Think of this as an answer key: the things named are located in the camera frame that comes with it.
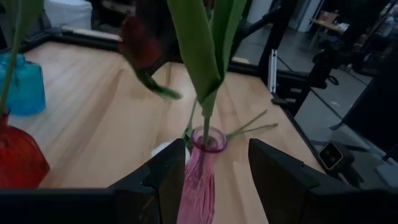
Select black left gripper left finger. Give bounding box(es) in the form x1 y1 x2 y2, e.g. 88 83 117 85
0 138 187 224

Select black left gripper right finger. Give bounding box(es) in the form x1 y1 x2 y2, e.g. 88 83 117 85
248 138 398 224

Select pink glass vase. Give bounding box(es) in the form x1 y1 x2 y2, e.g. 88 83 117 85
176 125 229 224

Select red glass vase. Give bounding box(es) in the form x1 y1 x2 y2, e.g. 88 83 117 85
0 108 50 190

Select blue glass vase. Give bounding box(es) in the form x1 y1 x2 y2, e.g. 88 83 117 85
0 52 47 116

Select white bin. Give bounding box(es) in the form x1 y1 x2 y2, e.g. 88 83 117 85
43 0 93 29

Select large black case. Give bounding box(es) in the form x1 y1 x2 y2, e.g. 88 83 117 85
329 46 398 156

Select wooden side table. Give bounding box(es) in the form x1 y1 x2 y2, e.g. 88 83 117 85
309 11 348 35

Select small black mounted camera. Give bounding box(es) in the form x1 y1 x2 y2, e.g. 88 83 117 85
317 141 355 175

